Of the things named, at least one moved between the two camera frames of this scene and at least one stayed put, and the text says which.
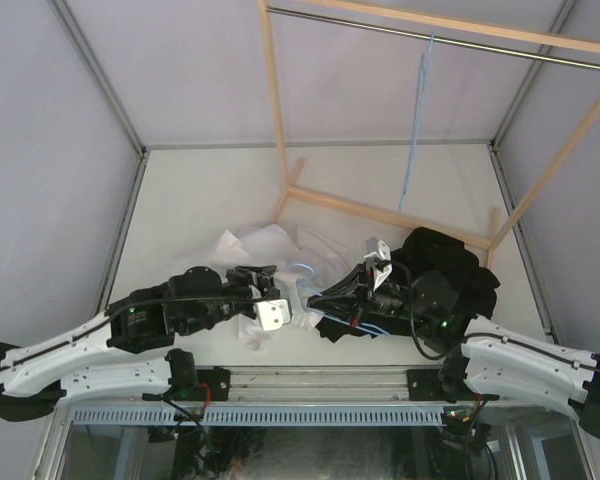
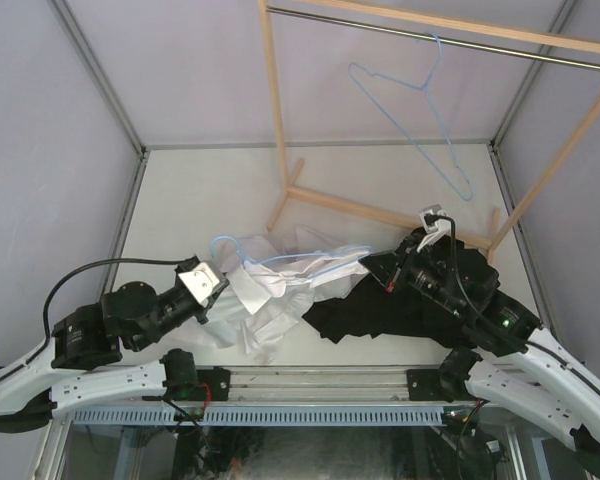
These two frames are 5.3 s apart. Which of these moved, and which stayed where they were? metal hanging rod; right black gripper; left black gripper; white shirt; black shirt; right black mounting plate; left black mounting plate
Moved: black shirt; left black gripper; right black gripper; white shirt
Stayed: left black mounting plate; right black mounting plate; metal hanging rod
